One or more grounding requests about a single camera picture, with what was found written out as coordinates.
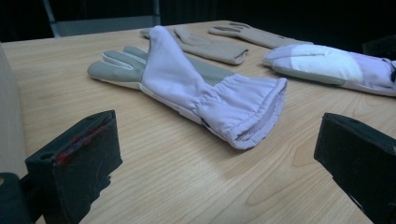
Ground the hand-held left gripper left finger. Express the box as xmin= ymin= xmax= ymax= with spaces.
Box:
xmin=24 ymin=109 xmax=123 ymax=224

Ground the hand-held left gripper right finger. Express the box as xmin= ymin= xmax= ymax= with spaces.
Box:
xmin=313 ymin=112 xmax=396 ymax=224

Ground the translucent plastic bin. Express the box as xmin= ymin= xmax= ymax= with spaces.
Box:
xmin=0 ymin=43 xmax=28 ymax=179

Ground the purple glove with white patch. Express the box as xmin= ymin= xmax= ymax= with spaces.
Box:
xmin=262 ymin=43 xmax=396 ymax=97

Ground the purple glove with grey palm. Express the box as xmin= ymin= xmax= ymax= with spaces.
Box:
xmin=87 ymin=25 xmax=288 ymax=150

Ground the beige knit glove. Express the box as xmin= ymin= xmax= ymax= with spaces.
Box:
xmin=208 ymin=21 xmax=314 ymax=49
xmin=139 ymin=26 xmax=249 ymax=65

